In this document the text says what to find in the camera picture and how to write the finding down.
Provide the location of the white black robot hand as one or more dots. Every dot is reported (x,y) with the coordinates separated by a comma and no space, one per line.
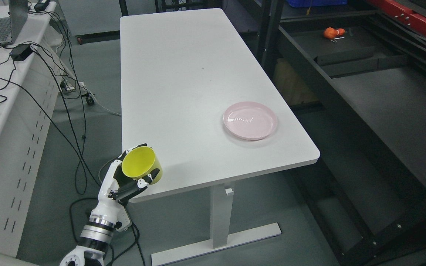
(116,191)

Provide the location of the yellow plastic cup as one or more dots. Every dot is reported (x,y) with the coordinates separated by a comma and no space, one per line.
(140,162)

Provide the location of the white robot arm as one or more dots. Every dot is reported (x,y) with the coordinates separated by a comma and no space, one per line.
(92,245)

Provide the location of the orange toy on shelf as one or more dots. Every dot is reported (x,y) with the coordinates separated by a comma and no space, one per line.
(331,33)

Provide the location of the black metal shelf rack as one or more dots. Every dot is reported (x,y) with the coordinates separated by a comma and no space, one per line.
(367,115)

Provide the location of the white standing desk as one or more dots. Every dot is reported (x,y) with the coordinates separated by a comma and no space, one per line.
(180,71)

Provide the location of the white side desk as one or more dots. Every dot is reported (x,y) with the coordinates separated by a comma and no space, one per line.
(28,93)

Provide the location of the pink plastic plate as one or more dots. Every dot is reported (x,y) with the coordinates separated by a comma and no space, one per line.
(250,121)

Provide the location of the black power adapter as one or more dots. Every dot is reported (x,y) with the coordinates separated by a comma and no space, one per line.
(21,52)

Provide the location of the grey laptop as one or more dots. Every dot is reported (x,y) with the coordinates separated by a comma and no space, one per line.
(11,26)

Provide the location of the blue plastic crate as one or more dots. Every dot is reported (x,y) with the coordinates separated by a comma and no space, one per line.
(315,3)

